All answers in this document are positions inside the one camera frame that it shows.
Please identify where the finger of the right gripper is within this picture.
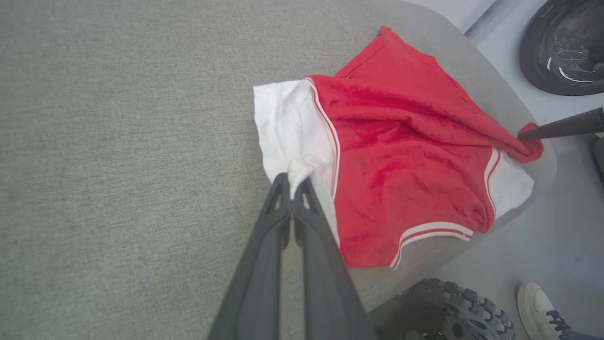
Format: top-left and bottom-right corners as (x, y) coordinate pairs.
(518, 108), (604, 141)

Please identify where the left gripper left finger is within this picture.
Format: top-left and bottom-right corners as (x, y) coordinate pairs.
(208, 172), (293, 340)

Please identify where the black treaded robot wheel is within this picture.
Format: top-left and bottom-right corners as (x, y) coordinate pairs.
(399, 279), (516, 340)

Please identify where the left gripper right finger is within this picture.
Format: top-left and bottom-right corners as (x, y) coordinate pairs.
(293, 178), (378, 340)

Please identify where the white sneaker shoe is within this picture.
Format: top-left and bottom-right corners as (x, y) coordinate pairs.
(517, 282), (574, 340)

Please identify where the red and white garment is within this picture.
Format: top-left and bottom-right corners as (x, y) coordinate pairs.
(253, 26), (544, 270)

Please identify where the grey fabric sofa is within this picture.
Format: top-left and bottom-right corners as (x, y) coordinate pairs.
(0, 0), (557, 340)

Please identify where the black washing machine door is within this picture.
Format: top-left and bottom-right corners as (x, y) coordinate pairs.
(519, 0), (604, 96)

